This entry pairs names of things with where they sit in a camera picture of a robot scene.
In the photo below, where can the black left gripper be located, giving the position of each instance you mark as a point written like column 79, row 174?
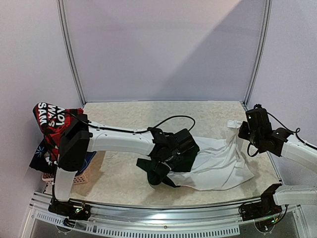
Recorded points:
column 174, row 164

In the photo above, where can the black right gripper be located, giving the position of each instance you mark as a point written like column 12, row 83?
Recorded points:
column 243, row 130

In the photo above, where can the white and green raglan shirt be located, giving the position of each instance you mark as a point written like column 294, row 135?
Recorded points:
column 218, row 164

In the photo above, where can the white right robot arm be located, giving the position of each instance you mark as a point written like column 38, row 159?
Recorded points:
column 283, row 143

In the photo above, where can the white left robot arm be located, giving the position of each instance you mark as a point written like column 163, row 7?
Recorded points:
column 83, row 136

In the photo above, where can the pink plastic laundry basket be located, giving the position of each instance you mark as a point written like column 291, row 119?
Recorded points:
column 83, row 178

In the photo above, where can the blue garment in basket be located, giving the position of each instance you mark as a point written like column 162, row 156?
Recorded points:
column 87, row 161

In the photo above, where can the red black plaid garment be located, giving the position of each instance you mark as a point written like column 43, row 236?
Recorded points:
column 53, row 121

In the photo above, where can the black printed garment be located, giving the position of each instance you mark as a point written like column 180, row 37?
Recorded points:
column 45, row 157

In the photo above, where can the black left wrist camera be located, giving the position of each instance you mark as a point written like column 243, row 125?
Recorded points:
column 184, row 140

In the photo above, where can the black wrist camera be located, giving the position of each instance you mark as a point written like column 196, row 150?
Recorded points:
column 184, row 140
column 257, row 120

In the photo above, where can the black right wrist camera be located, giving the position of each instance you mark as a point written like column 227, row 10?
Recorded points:
column 257, row 120

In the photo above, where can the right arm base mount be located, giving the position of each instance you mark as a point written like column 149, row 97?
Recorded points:
column 265, row 207

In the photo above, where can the front aluminium rail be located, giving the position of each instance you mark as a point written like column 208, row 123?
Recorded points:
column 127, row 221

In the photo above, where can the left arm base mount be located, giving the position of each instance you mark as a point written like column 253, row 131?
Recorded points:
column 70, row 209

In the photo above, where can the right aluminium frame post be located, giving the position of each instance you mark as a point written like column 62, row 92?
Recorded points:
column 259, row 52

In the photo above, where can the aluminium frame post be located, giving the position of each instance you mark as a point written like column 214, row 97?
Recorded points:
column 259, row 52
column 69, row 50

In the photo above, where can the left aluminium frame post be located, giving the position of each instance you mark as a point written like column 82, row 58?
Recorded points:
column 69, row 50

